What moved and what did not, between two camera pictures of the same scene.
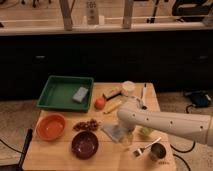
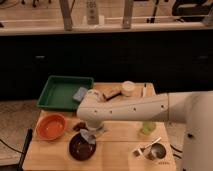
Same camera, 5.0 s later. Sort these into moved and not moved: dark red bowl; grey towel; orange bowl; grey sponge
Moved: grey towel
Not moved: orange bowl; dark red bowl; grey sponge
